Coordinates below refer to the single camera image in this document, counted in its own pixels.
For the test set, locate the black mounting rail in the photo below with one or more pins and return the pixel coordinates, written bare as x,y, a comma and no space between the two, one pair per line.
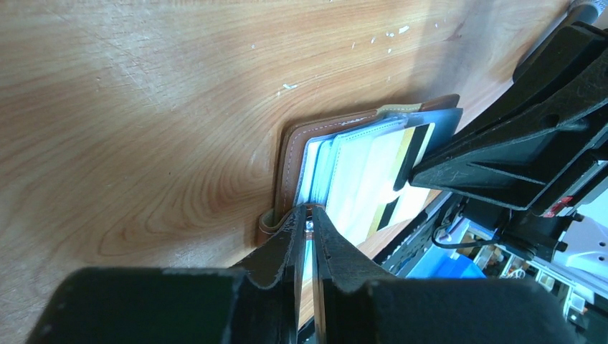
401,253

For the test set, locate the brown leather card holder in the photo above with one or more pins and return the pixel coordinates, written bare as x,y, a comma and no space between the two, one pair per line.
292,153

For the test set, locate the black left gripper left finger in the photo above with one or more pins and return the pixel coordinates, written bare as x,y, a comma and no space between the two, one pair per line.
256,300

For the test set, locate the blue crate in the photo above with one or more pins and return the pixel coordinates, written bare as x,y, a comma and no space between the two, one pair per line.
444,264

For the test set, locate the gold striped card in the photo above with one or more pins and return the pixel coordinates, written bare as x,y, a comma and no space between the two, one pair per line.
395,200

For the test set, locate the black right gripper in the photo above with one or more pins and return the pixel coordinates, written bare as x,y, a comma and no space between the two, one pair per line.
538,152

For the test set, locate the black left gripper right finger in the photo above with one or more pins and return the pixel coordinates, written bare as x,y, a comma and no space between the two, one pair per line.
357,301

